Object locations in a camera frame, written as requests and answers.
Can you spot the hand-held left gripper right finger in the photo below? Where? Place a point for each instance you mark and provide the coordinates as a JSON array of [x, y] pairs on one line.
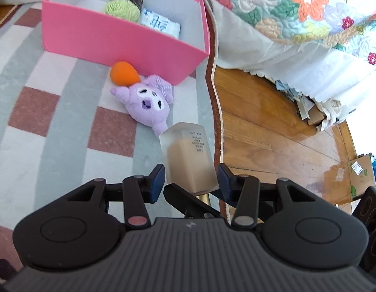
[[225, 184]]

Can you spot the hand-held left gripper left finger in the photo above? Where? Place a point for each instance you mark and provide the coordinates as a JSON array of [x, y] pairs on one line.
[[157, 184]]

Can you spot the frosted foundation bottle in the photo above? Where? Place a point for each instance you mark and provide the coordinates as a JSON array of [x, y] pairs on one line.
[[188, 158]]

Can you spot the pink cardboard box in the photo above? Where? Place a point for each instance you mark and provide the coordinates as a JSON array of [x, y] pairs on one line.
[[115, 39]]

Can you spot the white tissue packet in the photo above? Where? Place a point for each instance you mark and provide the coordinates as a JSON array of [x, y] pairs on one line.
[[160, 24]]

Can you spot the green yarn ball black label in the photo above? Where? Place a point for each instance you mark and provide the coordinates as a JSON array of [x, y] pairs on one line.
[[121, 9]]

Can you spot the brown cardboard box green print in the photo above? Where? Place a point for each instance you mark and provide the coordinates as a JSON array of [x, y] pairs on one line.
[[359, 173]]

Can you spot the purple plush toy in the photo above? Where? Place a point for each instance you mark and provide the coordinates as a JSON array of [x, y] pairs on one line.
[[145, 103]]

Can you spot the pile of papers and cardboard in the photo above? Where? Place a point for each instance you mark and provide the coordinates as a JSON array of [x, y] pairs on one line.
[[312, 115]]

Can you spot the orange makeup sponge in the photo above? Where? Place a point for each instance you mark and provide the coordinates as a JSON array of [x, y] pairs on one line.
[[122, 73]]

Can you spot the checkered rug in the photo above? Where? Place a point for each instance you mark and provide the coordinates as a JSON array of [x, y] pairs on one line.
[[54, 112]]

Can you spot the floral quilt bedspread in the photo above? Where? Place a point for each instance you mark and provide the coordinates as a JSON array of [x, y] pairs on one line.
[[251, 45]]

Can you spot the dark fuzzy object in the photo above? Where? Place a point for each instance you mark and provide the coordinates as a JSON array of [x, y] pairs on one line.
[[4, 269]]

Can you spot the floral quilt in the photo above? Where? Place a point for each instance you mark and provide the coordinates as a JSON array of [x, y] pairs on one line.
[[297, 6]]

